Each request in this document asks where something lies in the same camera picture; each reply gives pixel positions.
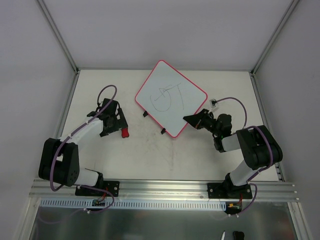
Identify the red black whiteboard eraser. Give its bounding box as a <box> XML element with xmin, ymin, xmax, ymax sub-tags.
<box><xmin>121</xmin><ymin>128</ymin><xmax>130</xmax><ymax>138</ymax></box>

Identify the pink framed whiteboard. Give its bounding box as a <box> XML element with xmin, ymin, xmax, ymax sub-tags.
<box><xmin>135</xmin><ymin>60</ymin><xmax>208</xmax><ymax>138</ymax></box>

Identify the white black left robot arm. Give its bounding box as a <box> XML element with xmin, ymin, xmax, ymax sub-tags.
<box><xmin>38</xmin><ymin>98</ymin><xmax>130</xmax><ymax>195</ymax></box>

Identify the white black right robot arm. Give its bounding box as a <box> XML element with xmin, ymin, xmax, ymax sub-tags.
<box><xmin>183</xmin><ymin>109</ymin><xmax>283</xmax><ymax>200</ymax></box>

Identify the white marker pen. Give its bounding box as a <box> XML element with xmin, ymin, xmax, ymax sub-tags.
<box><xmin>220</xmin><ymin>231</ymin><xmax>226</xmax><ymax>240</ymax></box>

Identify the black object bottom edge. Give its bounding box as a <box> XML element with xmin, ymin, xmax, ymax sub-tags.
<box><xmin>233</xmin><ymin>231</ymin><xmax>245</xmax><ymax>240</ymax></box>

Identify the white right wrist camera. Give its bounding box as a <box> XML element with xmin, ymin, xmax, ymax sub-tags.
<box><xmin>209</xmin><ymin>98</ymin><xmax>218</xmax><ymax>113</ymax></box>

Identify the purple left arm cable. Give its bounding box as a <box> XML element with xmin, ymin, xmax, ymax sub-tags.
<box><xmin>37</xmin><ymin>85</ymin><xmax>118</xmax><ymax>225</ymax></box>

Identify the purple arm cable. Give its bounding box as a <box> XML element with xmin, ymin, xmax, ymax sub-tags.
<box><xmin>37</xmin><ymin>85</ymin><xmax>118</xmax><ymax>225</ymax></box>
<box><xmin>212</xmin><ymin>97</ymin><xmax>273</xmax><ymax>221</ymax></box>

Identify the whiteboard wire stand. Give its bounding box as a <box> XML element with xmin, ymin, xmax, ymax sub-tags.
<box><xmin>142</xmin><ymin>110</ymin><xmax>167</xmax><ymax>135</ymax></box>

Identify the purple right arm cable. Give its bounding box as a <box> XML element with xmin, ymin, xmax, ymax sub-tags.
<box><xmin>212</xmin><ymin>97</ymin><xmax>273</xmax><ymax>221</ymax></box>

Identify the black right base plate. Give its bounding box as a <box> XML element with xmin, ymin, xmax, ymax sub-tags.
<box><xmin>207</xmin><ymin>182</ymin><xmax>253</xmax><ymax>200</ymax></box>

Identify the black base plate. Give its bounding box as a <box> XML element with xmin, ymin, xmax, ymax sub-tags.
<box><xmin>207</xmin><ymin>182</ymin><xmax>253</xmax><ymax>200</ymax></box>
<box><xmin>75</xmin><ymin>180</ymin><xmax>120</xmax><ymax>198</ymax></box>

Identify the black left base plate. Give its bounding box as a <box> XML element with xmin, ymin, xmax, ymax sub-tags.
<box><xmin>75</xmin><ymin>180</ymin><xmax>120</xmax><ymax>198</ymax></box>

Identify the aluminium mounting rail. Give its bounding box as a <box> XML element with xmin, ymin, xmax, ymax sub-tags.
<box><xmin>29</xmin><ymin>178</ymin><xmax>301</xmax><ymax>202</ymax></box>

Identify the slotted cable duct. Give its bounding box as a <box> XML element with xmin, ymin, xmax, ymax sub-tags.
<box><xmin>39</xmin><ymin>198</ymin><xmax>227</xmax><ymax>212</ymax></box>

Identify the left aluminium frame post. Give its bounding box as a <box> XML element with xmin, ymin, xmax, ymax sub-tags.
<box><xmin>35</xmin><ymin>0</ymin><xmax>79</xmax><ymax>74</ymax></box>

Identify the aluminium frame post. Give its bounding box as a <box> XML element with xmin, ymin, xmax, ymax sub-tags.
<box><xmin>35</xmin><ymin>0</ymin><xmax>79</xmax><ymax>74</ymax></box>
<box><xmin>250</xmin><ymin>0</ymin><xmax>300</xmax><ymax>76</ymax></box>

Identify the right aluminium frame post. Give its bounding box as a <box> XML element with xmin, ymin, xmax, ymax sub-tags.
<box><xmin>250</xmin><ymin>0</ymin><xmax>300</xmax><ymax>76</ymax></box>

